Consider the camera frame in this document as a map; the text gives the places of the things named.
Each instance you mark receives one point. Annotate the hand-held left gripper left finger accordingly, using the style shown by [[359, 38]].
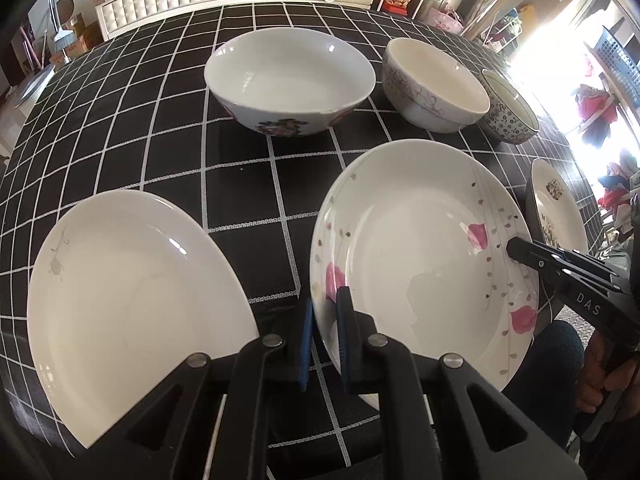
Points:
[[304, 350]]

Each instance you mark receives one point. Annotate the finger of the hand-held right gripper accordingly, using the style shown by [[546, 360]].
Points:
[[530, 255]]

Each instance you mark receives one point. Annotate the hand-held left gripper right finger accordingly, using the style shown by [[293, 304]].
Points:
[[344, 340]]

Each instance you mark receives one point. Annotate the white plate with green print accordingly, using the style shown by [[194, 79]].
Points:
[[555, 210]]

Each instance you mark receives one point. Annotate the white plate with pink flowers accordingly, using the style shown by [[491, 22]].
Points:
[[410, 240]]

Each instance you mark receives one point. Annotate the small dark-rimmed patterned bowl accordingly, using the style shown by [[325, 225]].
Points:
[[505, 120]]

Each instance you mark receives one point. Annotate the plain white plate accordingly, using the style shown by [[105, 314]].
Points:
[[125, 310]]

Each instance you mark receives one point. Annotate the white bowl with grey pattern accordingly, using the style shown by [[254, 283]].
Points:
[[430, 80]]

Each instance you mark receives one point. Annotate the large white bowl with flowers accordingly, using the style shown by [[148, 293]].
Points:
[[285, 75]]

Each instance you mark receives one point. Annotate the person's right hand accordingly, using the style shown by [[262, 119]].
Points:
[[595, 370]]

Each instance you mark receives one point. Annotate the grey textured cloth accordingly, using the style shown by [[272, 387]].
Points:
[[575, 325]]

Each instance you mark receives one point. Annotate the person's leg in dark trousers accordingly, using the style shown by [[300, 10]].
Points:
[[540, 375]]

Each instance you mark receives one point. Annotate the pile of colourful clothes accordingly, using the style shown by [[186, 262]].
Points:
[[617, 180]]

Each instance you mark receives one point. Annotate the red garment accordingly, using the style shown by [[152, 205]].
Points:
[[597, 110]]

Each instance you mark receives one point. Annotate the black white checkered tablecloth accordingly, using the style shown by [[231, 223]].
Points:
[[240, 195]]

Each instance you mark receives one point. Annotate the blue plastic basket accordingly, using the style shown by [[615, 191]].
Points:
[[615, 60]]

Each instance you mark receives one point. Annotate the pink bag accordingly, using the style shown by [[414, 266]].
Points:
[[445, 22]]

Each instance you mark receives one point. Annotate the round brown mirror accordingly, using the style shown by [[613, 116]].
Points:
[[65, 10]]

